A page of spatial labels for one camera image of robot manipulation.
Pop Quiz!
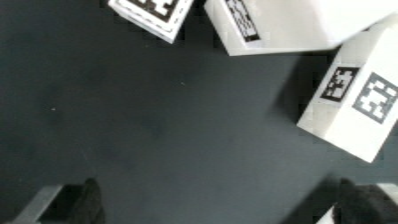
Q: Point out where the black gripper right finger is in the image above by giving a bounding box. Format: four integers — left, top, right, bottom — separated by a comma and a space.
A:
334, 179, 398, 224

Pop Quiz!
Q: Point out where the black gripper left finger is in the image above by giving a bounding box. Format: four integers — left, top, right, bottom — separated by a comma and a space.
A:
66, 178, 107, 224

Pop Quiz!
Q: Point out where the white chair leg with markers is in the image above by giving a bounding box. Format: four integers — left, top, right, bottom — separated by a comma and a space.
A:
297, 27, 398, 163

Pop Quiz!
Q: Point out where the white chair seat part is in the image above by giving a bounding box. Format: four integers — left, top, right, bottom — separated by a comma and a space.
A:
205, 0, 398, 56

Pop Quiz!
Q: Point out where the white block with marker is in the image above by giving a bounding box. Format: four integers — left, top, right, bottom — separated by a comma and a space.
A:
109, 0, 194, 43

